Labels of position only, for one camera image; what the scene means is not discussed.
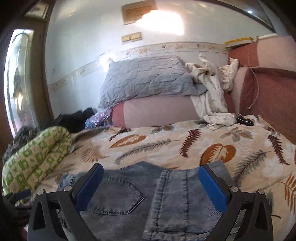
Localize green patterned quilt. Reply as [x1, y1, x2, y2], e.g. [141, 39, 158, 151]
[2, 126, 73, 195]

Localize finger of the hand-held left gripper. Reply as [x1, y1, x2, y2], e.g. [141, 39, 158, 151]
[5, 189, 31, 205]

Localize blue denim pants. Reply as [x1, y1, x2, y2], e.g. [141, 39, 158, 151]
[57, 160, 240, 241]

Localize leaf print blanket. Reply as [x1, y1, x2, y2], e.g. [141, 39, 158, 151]
[2, 115, 296, 241]

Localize wooden door with glass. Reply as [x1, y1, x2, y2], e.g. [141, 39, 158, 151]
[0, 0, 56, 149]

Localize thin white cable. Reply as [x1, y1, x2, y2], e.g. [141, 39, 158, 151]
[248, 66, 260, 109]

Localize small black object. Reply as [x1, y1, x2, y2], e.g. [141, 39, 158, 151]
[236, 115, 254, 126]

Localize grey quilted pillow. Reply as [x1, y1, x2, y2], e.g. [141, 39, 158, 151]
[98, 55, 206, 109]

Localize large red and pink cushion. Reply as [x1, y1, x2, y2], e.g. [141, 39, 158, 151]
[228, 35, 296, 144]

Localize wall plaque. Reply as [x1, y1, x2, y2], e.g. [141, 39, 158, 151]
[121, 1, 158, 25]

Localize white patterned crumpled cloth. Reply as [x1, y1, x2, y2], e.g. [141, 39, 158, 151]
[184, 53, 240, 127]

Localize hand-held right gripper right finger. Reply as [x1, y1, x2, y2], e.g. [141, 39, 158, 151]
[198, 164, 274, 241]

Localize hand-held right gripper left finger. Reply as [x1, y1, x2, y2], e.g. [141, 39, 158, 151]
[27, 163, 104, 241]

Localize black clothing pile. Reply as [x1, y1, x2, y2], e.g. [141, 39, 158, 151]
[54, 107, 95, 133]

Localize dark grey knitted cloth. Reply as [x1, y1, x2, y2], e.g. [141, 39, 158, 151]
[2, 126, 38, 163]

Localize purple plastic bag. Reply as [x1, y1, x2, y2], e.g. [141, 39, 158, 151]
[84, 109, 114, 129]

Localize yellow flat box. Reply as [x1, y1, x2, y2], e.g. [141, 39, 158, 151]
[224, 37, 252, 45]

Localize pink maroon bolster cushion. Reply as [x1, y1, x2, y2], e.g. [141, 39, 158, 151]
[112, 95, 204, 128]

